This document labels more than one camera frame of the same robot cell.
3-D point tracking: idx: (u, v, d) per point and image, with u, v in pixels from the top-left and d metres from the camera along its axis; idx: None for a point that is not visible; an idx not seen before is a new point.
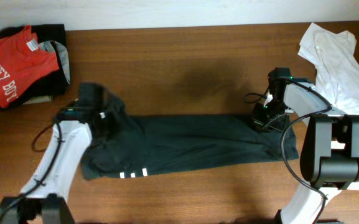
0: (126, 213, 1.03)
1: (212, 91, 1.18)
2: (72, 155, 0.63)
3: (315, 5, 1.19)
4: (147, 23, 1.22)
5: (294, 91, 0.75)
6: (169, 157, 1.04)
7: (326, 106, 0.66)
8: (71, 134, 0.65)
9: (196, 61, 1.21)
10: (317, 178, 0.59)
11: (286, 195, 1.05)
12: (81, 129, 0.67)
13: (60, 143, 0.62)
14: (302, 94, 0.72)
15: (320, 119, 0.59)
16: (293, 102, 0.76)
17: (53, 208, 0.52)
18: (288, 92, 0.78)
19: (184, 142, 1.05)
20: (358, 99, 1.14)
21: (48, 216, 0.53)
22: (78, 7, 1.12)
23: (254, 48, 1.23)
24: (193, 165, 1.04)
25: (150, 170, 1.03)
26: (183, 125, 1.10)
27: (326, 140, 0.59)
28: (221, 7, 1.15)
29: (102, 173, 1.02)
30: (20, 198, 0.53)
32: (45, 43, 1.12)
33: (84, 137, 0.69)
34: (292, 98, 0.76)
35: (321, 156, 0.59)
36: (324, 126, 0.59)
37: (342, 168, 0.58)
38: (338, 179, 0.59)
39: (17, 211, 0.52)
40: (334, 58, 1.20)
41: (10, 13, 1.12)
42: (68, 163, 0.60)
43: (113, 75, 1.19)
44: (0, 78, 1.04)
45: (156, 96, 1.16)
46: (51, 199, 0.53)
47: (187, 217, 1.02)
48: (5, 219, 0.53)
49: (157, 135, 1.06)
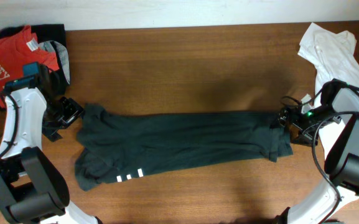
0: (126, 213, 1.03)
1: (211, 91, 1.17)
2: (33, 116, 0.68)
3: (317, 5, 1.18)
4: (148, 23, 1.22)
5: (346, 94, 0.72)
6: (163, 158, 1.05)
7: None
8: (26, 99, 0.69)
9: (196, 61, 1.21)
10: (338, 172, 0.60)
11: (287, 195, 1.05)
12: (34, 93, 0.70)
13: (17, 109, 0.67)
14: (353, 100, 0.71)
15: None
16: (343, 107, 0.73)
17: (32, 156, 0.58)
18: (341, 95, 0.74)
19: (175, 142, 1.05)
20: None
21: (31, 167, 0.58)
22: (78, 7, 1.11)
23: (254, 48, 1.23)
24: (188, 164, 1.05)
25: (146, 170, 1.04)
26: (170, 126, 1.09)
27: None
28: (221, 6, 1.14)
29: (99, 180, 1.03)
30: None
32: (45, 43, 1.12)
33: (40, 101, 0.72)
34: (343, 104, 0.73)
35: (351, 154, 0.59)
36: None
37: None
38: None
39: None
40: (334, 58, 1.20)
41: (9, 13, 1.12)
42: (32, 126, 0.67)
43: (113, 74, 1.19)
44: (0, 78, 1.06)
45: (156, 96, 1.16)
46: (29, 150, 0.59)
47: (187, 217, 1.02)
48: None
49: (146, 135, 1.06)
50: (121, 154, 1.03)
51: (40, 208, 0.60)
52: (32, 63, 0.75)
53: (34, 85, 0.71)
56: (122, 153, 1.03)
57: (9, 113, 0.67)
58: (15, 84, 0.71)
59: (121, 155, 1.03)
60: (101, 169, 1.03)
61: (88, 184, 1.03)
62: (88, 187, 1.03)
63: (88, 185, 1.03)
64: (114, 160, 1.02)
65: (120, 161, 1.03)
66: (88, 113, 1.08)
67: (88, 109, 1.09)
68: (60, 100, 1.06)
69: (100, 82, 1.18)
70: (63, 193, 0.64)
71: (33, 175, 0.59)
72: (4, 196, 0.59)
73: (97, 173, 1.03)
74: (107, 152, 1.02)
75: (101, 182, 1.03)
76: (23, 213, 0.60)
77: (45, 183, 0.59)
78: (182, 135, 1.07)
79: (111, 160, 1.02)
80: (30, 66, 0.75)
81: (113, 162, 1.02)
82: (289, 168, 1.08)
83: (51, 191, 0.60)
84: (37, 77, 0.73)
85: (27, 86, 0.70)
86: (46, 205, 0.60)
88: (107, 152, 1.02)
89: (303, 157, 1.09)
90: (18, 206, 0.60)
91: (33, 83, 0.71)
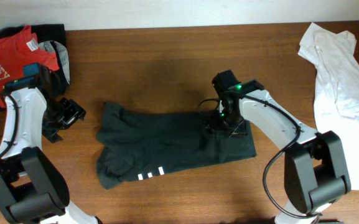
0: (126, 213, 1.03)
1: (211, 91, 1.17)
2: (33, 117, 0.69)
3: (317, 6, 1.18)
4: (147, 23, 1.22)
5: (251, 106, 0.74)
6: (181, 155, 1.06)
7: (293, 126, 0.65)
8: (27, 100, 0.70)
9: (196, 61, 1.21)
10: (312, 209, 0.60)
11: (287, 195, 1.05)
12: (33, 92, 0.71)
13: (17, 110, 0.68)
14: (259, 112, 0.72)
15: (295, 154, 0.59)
16: (256, 119, 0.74)
17: (33, 155, 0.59)
18: (242, 107, 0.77)
19: (193, 140, 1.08)
20: (358, 99, 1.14)
21: (30, 167, 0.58)
22: (78, 7, 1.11)
23: (254, 48, 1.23)
24: (198, 163, 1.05)
25: (167, 168, 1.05)
26: (186, 124, 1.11)
27: (309, 170, 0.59)
28: (221, 6, 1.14)
29: (121, 178, 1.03)
30: None
32: (45, 44, 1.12)
33: (40, 101, 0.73)
34: (251, 116, 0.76)
35: (309, 188, 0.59)
36: (302, 158, 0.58)
37: (330, 187, 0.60)
38: (330, 199, 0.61)
39: None
40: (334, 58, 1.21)
41: (10, 13, 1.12)
42: (32, 126, 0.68)
43: (113, 74, 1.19)
44: (0, 78, 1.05)
45: (155, 96, 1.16)
46: (30, 150, 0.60)
47: (187, 217, 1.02)
48: None
49: (164, 134, 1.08)
50: (141, 153, 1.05)
51: (40, 208, 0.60)
52: (31, 64, 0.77)
53: (34, 84, 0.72)
56: (143, 152, 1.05)
57: (10, 113, 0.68)
58: (15, 84, 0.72)
59: (142, 153, 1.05)
60: (122, 167, 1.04)
61: (110, 183, 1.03)
62: (108, 185, 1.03)
63: (111, 183, 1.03)
64: (135, 158, 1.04)
65: (140, 159, 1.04)
66: (106, 113, 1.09)
67: (108, 106, 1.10)
68: (61, 101, 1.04)
69: (99, 81, 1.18)
70: (63, 193, 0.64)
71: (33, 175, 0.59)
72: (4, 198, 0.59)
73: (118, 173, 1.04)
74: (128, 150, 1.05)
75: (122, 180, 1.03)
76: (21, 214, 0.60)
77: (43, 182, 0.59)
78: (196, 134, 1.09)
79: (132, 158, 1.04)
80: (30, 67, 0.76)
81: (134, 160, 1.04)
82: None
83: (51, 191, 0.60)
84: (36, 77, 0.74)
85: (27, 86, 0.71)
86: (48, 205, 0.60)
88: (129, 150, 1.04)
89: None
90: (17, 206, 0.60)
91: (33, 83, 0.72)
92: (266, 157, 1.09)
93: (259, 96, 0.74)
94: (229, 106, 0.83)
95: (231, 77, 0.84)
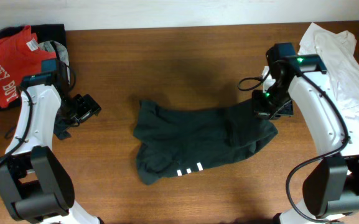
0: (126, 213, 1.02)
1: (212, 91, 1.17)
2: (46, 115, 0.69)
3: (316, 6, 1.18)
4: (147, 23, 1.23)
5: (305, 91, 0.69)
6: (219, 149, 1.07)
7: (344, 133, 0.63)
8: (41, 97, 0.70)
9: (197, 61, 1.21)
10: (325, 211, 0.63)
11: (287, 195, 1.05)
12: (50, 89, 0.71)
13: (32, 106, 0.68)
14: (313, 102, 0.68)
15: (335, 165, 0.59)
16: (304, 104, 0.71)
17: (41, 155, 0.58)
18: (295, 86, 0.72)
19: (225, 134, 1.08)
20: (358, 99, 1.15)
21: (38, 167, 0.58)
22: (78, 7, 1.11)
23: (254, 48, 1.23)
24: (227, 160, 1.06)
25: (205, 164, 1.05)
26: (208, 122, 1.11)
27: (339, 185, 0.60)
28: (222, 6, 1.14)
29: (160, 174, 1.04)
30: (7, 157, 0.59)
32: (45, 44, 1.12)
33: (54, 99, 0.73)
34: (300, 96, 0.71)
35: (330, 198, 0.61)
36: (337, 172, 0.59)
37: (349, 202, 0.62)
38: (344, 211, 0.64)
39: (7, 168, 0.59)
40: (334, 58, 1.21)
41: (9, 13, 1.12)
42: (45, 124, 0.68)
43: (114, 75, 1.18)
44: (0, 78, 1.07)
45: (156, 96, 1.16)
46: (40, 150, 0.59)
47: (187, 217, 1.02)
48: None
49: (200, 129, 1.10)
50: (178, 149, 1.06)
51: (45, 209, 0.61)
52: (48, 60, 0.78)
53: (51, 82, 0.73)
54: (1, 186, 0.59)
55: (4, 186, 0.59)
56: (180, 147, 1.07)
57: (24, 110, 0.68)
58: (32, 79, 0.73)
59: (178, 149, 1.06)
60: (161, 163, 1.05)
61: (150, 178, 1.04)
62: (150, 182, 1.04)
63: (152, 178, 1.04)
64: (173, 155, 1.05)
65: (179, 155, 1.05)
66: (142, 108, 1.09)
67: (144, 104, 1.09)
68: (76, 97, 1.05)
69: (100, 81, 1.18)
70: (67, 194, 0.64)
71: (41, 178, 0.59)
72: (10, 194, 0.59)
73: (158, 168, 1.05)
74: (166, 146, 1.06)
75: (162, 175, 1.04)
76: (25, 211, 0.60)
77: (50, 183, 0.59)
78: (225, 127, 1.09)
79: (170, 154, 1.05)
80: (48, 63, 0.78)
81: (172, 156, 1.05)
82: (289, 168, 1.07)
83: (57, 193, 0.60)
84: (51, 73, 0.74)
85: (44, 83, 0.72)
86: (52, 206, 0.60)
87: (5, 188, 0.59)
88: (167, 147, 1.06)
89: (303, 156, 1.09)
90: (22, 203, 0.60)
91: (50, 79, 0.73)
92: (266, 157, 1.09)
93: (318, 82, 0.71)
94: (280, 78, 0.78)
95: (290, 51, 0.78)
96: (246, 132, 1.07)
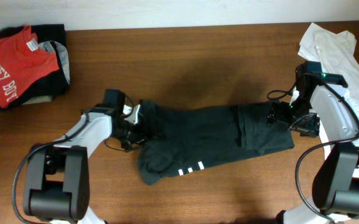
0: (126, 213, 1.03)
1: (212, 92, 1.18)
2: (95, 134, 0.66)
3: (317, 5, 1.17)
4: (147, 23, 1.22)
5: (325, 96, 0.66)
6: (221, 148, 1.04)
7: (358, 130, 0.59)
8: (97, 119, 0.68)
9: (196, 61, 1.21)
10: (329, 207, 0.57)
11: (286, 195, 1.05)
12: (105, 117, 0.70)
13: (86, 122, 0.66)
14: (331, 104, 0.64)
15: (345, 152, 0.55)
16: (322, 109, 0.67)
17: (78, 154, 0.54)
18: (317, 93, 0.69)
19: (229, 134, 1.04)
20: (358, 99, 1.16)
21: (71, 163, 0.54)
22: (78, 7, 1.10)
23: (254, 48, 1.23)
24: (226, 159, 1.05)
25: (206, 163, 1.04)
26: (208, 121, 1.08)
27: (349, 175, 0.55)
28: (222, 6, 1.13)
29: (162, 173, 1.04)
30: (49, 144, 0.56)
32: (45, 43, 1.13)
33: (105, 128, 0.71)
34: (319, 101, 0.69)
35: (338, 189, 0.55)
36: (348, 158, 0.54)
37: None
38: (351, 211, 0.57)
39: (45, 155, 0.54)
40: (334, 58, 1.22)
41: (9, 14, 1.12)
42: (91, 138, 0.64)
43: (114, 75, 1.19)
44: (0, 78, 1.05)
45: (156, 96, 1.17)
46: (78, 148, 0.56)
47: (187, 217, 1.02)
48: (32, 162, 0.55)
49: (201, 128, 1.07)
50: (179, 149, 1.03)
51: (55, 211, 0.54)
52: (113, 91, 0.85)
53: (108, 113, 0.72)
54: (30, 175, 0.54)
55: (32, 174, 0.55)
56: (181, 147, 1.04)
57: (78, 123, 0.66)
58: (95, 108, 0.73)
59: (179, 149, 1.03)
60: (162, 163, 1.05)
61: (152, 178, 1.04)
62: (151, 182, 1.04)
63: (153, 178, 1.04)
64: (175, 155, 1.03)
65: (181, 155, 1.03)
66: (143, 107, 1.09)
67: (142, 105, 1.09)
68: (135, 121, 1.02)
69: (100, 81, 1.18)
70: (83, 205, 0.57)
71: (68, 175, 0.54)
72: (33, 185, 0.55)
73: (159, 168, 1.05)
74: (167, 146, 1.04)
75: (163, 175, 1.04)
76: (38, 208, 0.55)
77: (73, 183, 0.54)
78: (232, 128, 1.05)
79: (171, 154, 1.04)
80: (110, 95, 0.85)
81: (173, 155, 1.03)
82: (289, 168, 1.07)
83: (73, 198, 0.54)
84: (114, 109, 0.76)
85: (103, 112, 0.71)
86: (63, 212, 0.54)
87: (32, 177, 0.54)
88: (167, 147, 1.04)
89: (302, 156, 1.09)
90: (39, 198, 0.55)
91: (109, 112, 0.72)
92: (266, 157, 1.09)
93: (338, 91, 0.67)
94: (304, 90, 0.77)
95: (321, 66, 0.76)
96: (256, 135, 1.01)
